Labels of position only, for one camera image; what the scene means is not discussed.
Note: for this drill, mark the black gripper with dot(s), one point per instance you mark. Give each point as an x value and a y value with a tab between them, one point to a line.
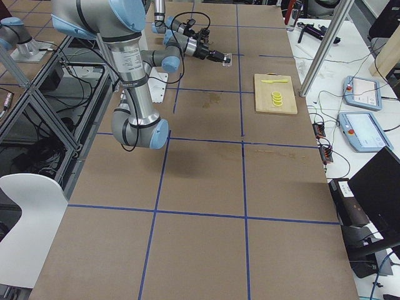
202	50
187	32

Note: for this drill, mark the clear glass beaker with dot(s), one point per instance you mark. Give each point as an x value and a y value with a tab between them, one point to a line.
227	62

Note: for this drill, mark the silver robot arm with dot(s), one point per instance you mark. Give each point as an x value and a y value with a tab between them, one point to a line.
161	24
120	24

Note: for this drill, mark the bamboo cutting board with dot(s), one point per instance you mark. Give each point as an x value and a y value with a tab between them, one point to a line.
263	97

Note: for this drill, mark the yellow plastic knife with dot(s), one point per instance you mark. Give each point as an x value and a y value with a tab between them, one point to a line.
271	81

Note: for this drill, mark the plastic water bottle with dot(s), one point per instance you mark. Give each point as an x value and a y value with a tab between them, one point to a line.
293	11

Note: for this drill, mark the far blue teach pendant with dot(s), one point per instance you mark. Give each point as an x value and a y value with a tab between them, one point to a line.
362	93

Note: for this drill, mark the blue teach pendant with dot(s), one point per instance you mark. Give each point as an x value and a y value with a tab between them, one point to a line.
363	132
362	93

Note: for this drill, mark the near blue teach pendant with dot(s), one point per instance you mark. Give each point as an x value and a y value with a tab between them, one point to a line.
363	132

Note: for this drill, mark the light wooden plank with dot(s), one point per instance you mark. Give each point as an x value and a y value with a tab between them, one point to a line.
386	26

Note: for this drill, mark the black monitor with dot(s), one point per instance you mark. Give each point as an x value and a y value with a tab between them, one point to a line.
376	188

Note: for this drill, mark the black computer box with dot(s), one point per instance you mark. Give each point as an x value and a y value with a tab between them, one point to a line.
350	211

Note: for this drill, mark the white chair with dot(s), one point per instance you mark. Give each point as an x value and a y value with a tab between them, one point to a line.
26	246

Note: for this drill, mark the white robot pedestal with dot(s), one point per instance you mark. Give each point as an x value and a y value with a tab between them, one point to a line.
157	85

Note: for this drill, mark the aluminium frame post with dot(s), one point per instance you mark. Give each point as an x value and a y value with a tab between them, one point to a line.
334	26

